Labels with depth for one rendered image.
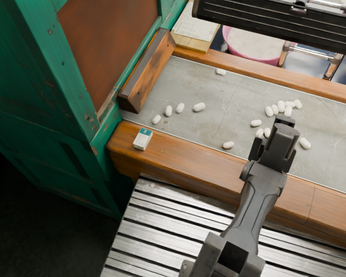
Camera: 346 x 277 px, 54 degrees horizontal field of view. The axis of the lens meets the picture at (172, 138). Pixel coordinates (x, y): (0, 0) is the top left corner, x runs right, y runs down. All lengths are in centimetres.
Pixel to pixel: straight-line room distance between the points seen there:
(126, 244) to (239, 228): 49
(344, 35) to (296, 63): 50
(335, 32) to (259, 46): 48
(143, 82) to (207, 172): 32
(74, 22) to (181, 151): 45
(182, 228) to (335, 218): 40
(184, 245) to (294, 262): 29
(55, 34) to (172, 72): 56
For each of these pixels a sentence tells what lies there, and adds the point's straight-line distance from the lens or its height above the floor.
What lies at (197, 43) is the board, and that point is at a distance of 121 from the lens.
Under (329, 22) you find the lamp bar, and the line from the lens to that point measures 85.
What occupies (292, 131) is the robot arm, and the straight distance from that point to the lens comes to 75.
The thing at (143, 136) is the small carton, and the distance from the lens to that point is 98.
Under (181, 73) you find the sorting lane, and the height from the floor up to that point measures 74.
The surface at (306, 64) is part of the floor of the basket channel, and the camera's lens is 135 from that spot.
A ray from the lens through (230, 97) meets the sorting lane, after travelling 111.
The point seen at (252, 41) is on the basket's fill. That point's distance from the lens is 129.
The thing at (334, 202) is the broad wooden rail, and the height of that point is 76.
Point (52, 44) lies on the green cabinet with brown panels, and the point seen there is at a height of 117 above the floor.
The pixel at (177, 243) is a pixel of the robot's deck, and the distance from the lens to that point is 98.
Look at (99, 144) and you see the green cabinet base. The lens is 99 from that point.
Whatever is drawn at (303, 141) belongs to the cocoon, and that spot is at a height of 76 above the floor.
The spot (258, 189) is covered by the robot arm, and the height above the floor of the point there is 103.
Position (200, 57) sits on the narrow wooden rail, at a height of 76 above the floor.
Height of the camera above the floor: 162
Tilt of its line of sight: 60 degrees down
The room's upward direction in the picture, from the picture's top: 5 degrees counter-clockwise
